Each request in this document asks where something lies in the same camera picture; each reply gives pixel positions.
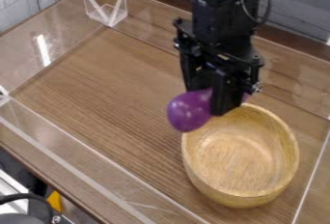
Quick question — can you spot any purple toy eggplant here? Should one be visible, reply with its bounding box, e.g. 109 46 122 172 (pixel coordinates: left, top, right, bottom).
166 87 252 133

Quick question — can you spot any clear acrylic corner bracket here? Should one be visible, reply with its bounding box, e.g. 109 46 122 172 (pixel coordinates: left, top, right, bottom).
83 0 129 27

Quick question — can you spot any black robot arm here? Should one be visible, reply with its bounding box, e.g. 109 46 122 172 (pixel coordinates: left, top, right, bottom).
173 0 272 116

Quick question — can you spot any light wooden bowl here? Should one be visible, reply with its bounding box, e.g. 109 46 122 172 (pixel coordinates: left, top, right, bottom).
182 103 300 208

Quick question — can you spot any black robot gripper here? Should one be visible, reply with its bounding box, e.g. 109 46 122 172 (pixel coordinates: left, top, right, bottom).
173 0 264 116

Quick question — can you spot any yellow sticker tag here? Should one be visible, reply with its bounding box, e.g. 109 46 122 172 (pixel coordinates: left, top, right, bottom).
47 190 63 212

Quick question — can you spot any clear acrylic tray wall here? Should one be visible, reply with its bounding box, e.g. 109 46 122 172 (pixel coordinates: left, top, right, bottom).
0 94 209 224

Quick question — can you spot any black cable loop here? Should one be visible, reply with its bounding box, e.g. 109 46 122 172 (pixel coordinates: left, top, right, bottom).
0 192 55 224

